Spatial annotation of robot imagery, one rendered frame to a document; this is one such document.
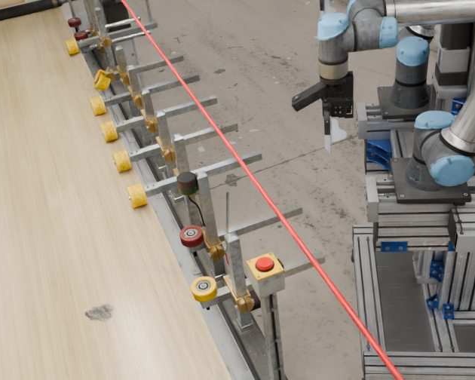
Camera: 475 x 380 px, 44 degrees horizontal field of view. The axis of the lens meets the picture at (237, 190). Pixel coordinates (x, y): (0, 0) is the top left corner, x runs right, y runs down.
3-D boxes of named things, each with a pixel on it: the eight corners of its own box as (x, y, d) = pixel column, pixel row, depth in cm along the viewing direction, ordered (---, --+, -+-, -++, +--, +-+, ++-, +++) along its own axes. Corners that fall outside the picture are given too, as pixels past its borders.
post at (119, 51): (141, 128, 314) (121, 44, 285) (142, 131, 312) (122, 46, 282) (135, 130, 314) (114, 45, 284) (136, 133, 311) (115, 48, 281)
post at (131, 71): (154, 151, 295) (133, 63, 266) (155, 154, 293) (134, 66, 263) (147, 153, 295) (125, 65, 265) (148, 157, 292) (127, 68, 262)
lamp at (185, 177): (202, 220, 200) (192, 169, 187) (207, 230, 196) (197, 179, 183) (185, 226, 199) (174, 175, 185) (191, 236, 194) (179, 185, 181)
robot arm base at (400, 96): (426, 88, 235) (428, 65, 229) (432, 108, 223) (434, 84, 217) (387, 90, 237) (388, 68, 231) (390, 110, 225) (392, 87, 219)
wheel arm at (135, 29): (156, 26, 343) (154, 19, 341) (157, 28, 340) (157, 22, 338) (71, 47, 332) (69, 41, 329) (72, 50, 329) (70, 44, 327)
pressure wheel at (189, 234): (202, 244, 213) (197, 221, 206) (209, 258, 207) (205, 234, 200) (182, 252, 212) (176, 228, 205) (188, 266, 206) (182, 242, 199)
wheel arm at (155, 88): (197, 78, 287) (196, 71, 284) (200, 81, 284) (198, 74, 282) (96, 106, 275) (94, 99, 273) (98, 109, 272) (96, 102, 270)
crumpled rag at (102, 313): (117, 304, 181) (115, 299, 180) (109, 322, 176) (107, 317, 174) (90, 302, 183) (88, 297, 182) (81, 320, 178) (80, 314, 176)
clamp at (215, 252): (212, 234, 214) (210, 223, 211) (225, 257, 204) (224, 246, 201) (198, 239, 213) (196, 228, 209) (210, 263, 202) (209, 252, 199)
